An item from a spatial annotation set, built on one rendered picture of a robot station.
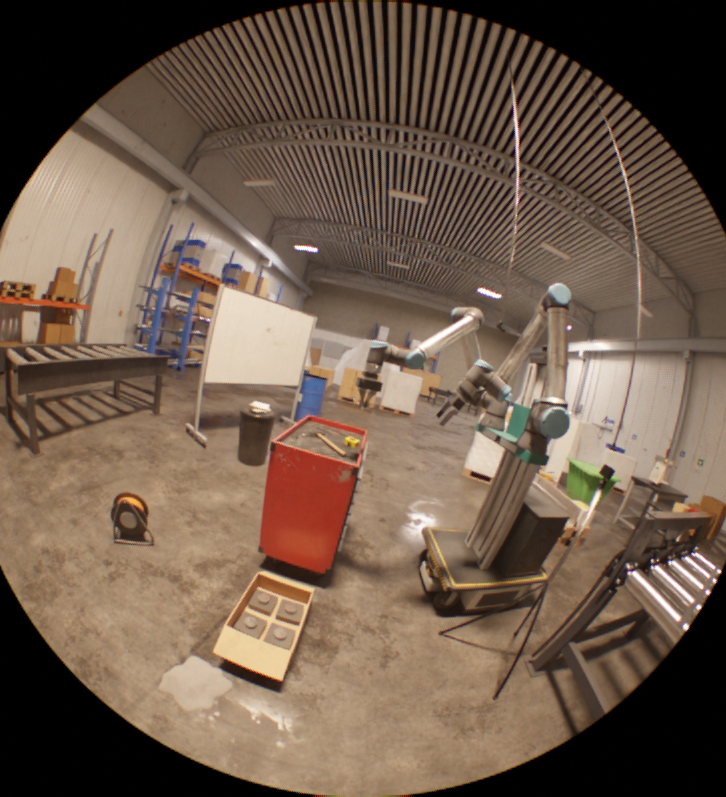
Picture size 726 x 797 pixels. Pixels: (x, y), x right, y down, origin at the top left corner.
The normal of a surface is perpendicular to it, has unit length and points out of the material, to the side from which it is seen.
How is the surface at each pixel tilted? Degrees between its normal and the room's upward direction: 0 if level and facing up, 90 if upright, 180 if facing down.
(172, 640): 0
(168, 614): 0
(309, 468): 90
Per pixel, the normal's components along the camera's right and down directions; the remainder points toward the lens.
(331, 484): -0.07, 0.13
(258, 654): 0.18, -0.82
